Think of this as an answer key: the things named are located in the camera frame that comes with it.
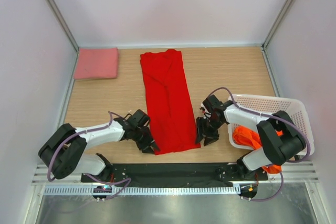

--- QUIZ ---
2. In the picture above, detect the orange crumpled t shirt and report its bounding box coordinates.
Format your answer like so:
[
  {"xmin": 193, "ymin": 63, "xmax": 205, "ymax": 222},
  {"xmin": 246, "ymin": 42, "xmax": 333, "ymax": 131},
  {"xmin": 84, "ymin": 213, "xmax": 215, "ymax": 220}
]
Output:
[{"xmin": 233, "ymin": 126, "xmax": 282, "ymax": 174}]

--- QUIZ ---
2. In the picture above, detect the white slotted cable duct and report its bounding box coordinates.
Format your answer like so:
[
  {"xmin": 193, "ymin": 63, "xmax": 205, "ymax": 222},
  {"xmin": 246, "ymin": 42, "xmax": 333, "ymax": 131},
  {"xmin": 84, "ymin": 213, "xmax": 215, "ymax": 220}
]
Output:
[{"xmin": 44, "ymin": 184, "xmax": 240, "ymax": 196}]

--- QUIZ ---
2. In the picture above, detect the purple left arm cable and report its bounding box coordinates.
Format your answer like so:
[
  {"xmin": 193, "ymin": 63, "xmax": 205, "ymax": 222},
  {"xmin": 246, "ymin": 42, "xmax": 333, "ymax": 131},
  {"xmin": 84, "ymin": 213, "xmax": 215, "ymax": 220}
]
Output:
[{"xmin": 46, "ymin": 111, "xmax": 132, "ymax": 204}]

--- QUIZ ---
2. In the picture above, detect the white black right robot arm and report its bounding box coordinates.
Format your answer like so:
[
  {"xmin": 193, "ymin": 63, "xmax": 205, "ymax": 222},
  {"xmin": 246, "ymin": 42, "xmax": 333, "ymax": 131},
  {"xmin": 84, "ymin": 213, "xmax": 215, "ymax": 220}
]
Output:
[{"xmin": 196, "ymin": 94, "xmax": 310, "ymax": 180}]

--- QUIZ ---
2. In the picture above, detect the pink folded t shirt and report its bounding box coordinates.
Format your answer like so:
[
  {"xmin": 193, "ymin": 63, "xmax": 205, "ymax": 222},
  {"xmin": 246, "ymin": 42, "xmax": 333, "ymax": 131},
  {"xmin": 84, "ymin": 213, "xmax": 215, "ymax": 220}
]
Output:
[{"xmin": 73, "ymin": 48, "xmax": 119, "ymax": 80}]

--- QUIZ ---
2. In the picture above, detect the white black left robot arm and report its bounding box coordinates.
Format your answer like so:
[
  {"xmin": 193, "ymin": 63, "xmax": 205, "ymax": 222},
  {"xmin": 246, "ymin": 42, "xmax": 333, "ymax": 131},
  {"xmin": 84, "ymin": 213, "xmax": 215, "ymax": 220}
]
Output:
[{"xmin": 38, "ymin": 110, "xmax": 159, "ymax": 183}]

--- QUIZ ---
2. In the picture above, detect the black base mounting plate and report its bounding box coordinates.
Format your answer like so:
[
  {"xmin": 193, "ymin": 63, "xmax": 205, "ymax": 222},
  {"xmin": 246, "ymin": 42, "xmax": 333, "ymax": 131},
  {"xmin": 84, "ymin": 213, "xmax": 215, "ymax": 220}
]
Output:
[{"xmin": 80, "ymin": 163, "xmax": 268, "ymax": 185}]

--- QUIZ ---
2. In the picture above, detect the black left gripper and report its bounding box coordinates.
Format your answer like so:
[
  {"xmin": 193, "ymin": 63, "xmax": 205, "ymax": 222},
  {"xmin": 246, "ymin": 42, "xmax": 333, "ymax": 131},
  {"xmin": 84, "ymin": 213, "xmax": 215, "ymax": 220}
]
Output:
[{"xmin": 132, "ymin": 126, "xmax": 159, "ymax": 154}]

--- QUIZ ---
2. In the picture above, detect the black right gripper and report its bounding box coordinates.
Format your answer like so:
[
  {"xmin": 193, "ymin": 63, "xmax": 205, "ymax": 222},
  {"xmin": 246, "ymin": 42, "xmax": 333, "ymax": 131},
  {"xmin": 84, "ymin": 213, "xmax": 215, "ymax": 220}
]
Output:
[{"xmin": 195, "ymin": 116, "xmax": 224, "ymax": 146}]

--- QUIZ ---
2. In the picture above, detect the white perforated plastic basket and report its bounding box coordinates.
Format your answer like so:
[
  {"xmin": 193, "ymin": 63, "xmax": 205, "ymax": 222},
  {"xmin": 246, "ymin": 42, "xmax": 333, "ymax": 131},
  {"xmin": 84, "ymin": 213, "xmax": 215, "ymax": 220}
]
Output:
[{"xmin": 228, "ymin": 94, "xmax": 314, "ymax": 155}]

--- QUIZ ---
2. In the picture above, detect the aluminium frame rail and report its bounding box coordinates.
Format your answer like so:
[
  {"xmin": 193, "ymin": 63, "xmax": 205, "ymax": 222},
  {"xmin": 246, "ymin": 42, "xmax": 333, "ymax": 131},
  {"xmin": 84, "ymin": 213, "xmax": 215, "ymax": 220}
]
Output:
[{"xmin": 32, "ymin": 161, "xmax": 318, "ymax": 185}]

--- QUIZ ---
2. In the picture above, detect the red t shirt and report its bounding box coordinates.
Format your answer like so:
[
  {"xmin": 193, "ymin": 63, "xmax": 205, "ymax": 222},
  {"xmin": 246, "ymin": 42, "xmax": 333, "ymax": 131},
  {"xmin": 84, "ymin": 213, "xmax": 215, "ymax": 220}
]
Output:
[{"xmin": 140, "ymin": 49, "xmax": 200, "ymax": 155}]

